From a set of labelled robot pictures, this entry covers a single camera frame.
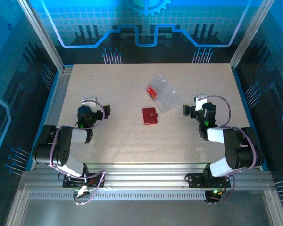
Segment clear acrylic card stand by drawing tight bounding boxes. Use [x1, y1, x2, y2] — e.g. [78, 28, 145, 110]
[147, 74, 180, 113]

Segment red leather card holder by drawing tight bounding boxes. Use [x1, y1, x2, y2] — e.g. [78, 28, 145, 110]
[142, 107, 158, 125]

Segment red VIP credit card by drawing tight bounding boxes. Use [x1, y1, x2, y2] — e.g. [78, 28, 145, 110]
[146, 85, 158, 99]

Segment blue table edge strip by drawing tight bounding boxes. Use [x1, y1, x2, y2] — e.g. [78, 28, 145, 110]
[25, 70, 61, 171]
[232, 67, 270, 171]

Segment black connector with lights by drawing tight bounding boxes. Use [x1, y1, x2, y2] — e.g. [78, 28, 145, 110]
[204, 188, 225, 203]

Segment grey metal bench panel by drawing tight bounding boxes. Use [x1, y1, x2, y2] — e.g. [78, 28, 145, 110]
[4, 188, 283, 226]

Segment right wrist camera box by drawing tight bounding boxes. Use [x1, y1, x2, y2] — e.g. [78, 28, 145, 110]
[194, 94, 208, 112]

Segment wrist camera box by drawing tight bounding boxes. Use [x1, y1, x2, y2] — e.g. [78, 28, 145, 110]
[194, 94, 208, 112]
[81, 96, 97, 106]

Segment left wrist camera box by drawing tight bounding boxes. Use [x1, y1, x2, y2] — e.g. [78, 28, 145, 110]
[81, 96, 97, 106]

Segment aluminium side rail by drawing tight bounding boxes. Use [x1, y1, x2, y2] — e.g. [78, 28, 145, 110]
[30, 65, 74, 170]

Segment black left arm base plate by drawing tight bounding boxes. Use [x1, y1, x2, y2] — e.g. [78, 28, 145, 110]
[62, 173, 105, 188]

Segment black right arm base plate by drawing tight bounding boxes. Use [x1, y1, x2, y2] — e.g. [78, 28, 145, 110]
[188, 173, 231, 188]

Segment aluminium frame cross rail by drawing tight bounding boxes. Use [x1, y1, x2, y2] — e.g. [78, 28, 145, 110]
[18, 162, 274, 191]

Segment white cable connector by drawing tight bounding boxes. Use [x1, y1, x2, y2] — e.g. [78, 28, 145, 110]
[76, 185, 90, 196]

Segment grey slotted cable duct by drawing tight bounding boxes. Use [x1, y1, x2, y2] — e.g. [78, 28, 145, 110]
[27, 191, 207, 201]

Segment aluminium frame post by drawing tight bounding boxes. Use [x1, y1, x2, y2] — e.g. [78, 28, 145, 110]
[16, 0, 66, 73]
[230, 0, 275, 69]

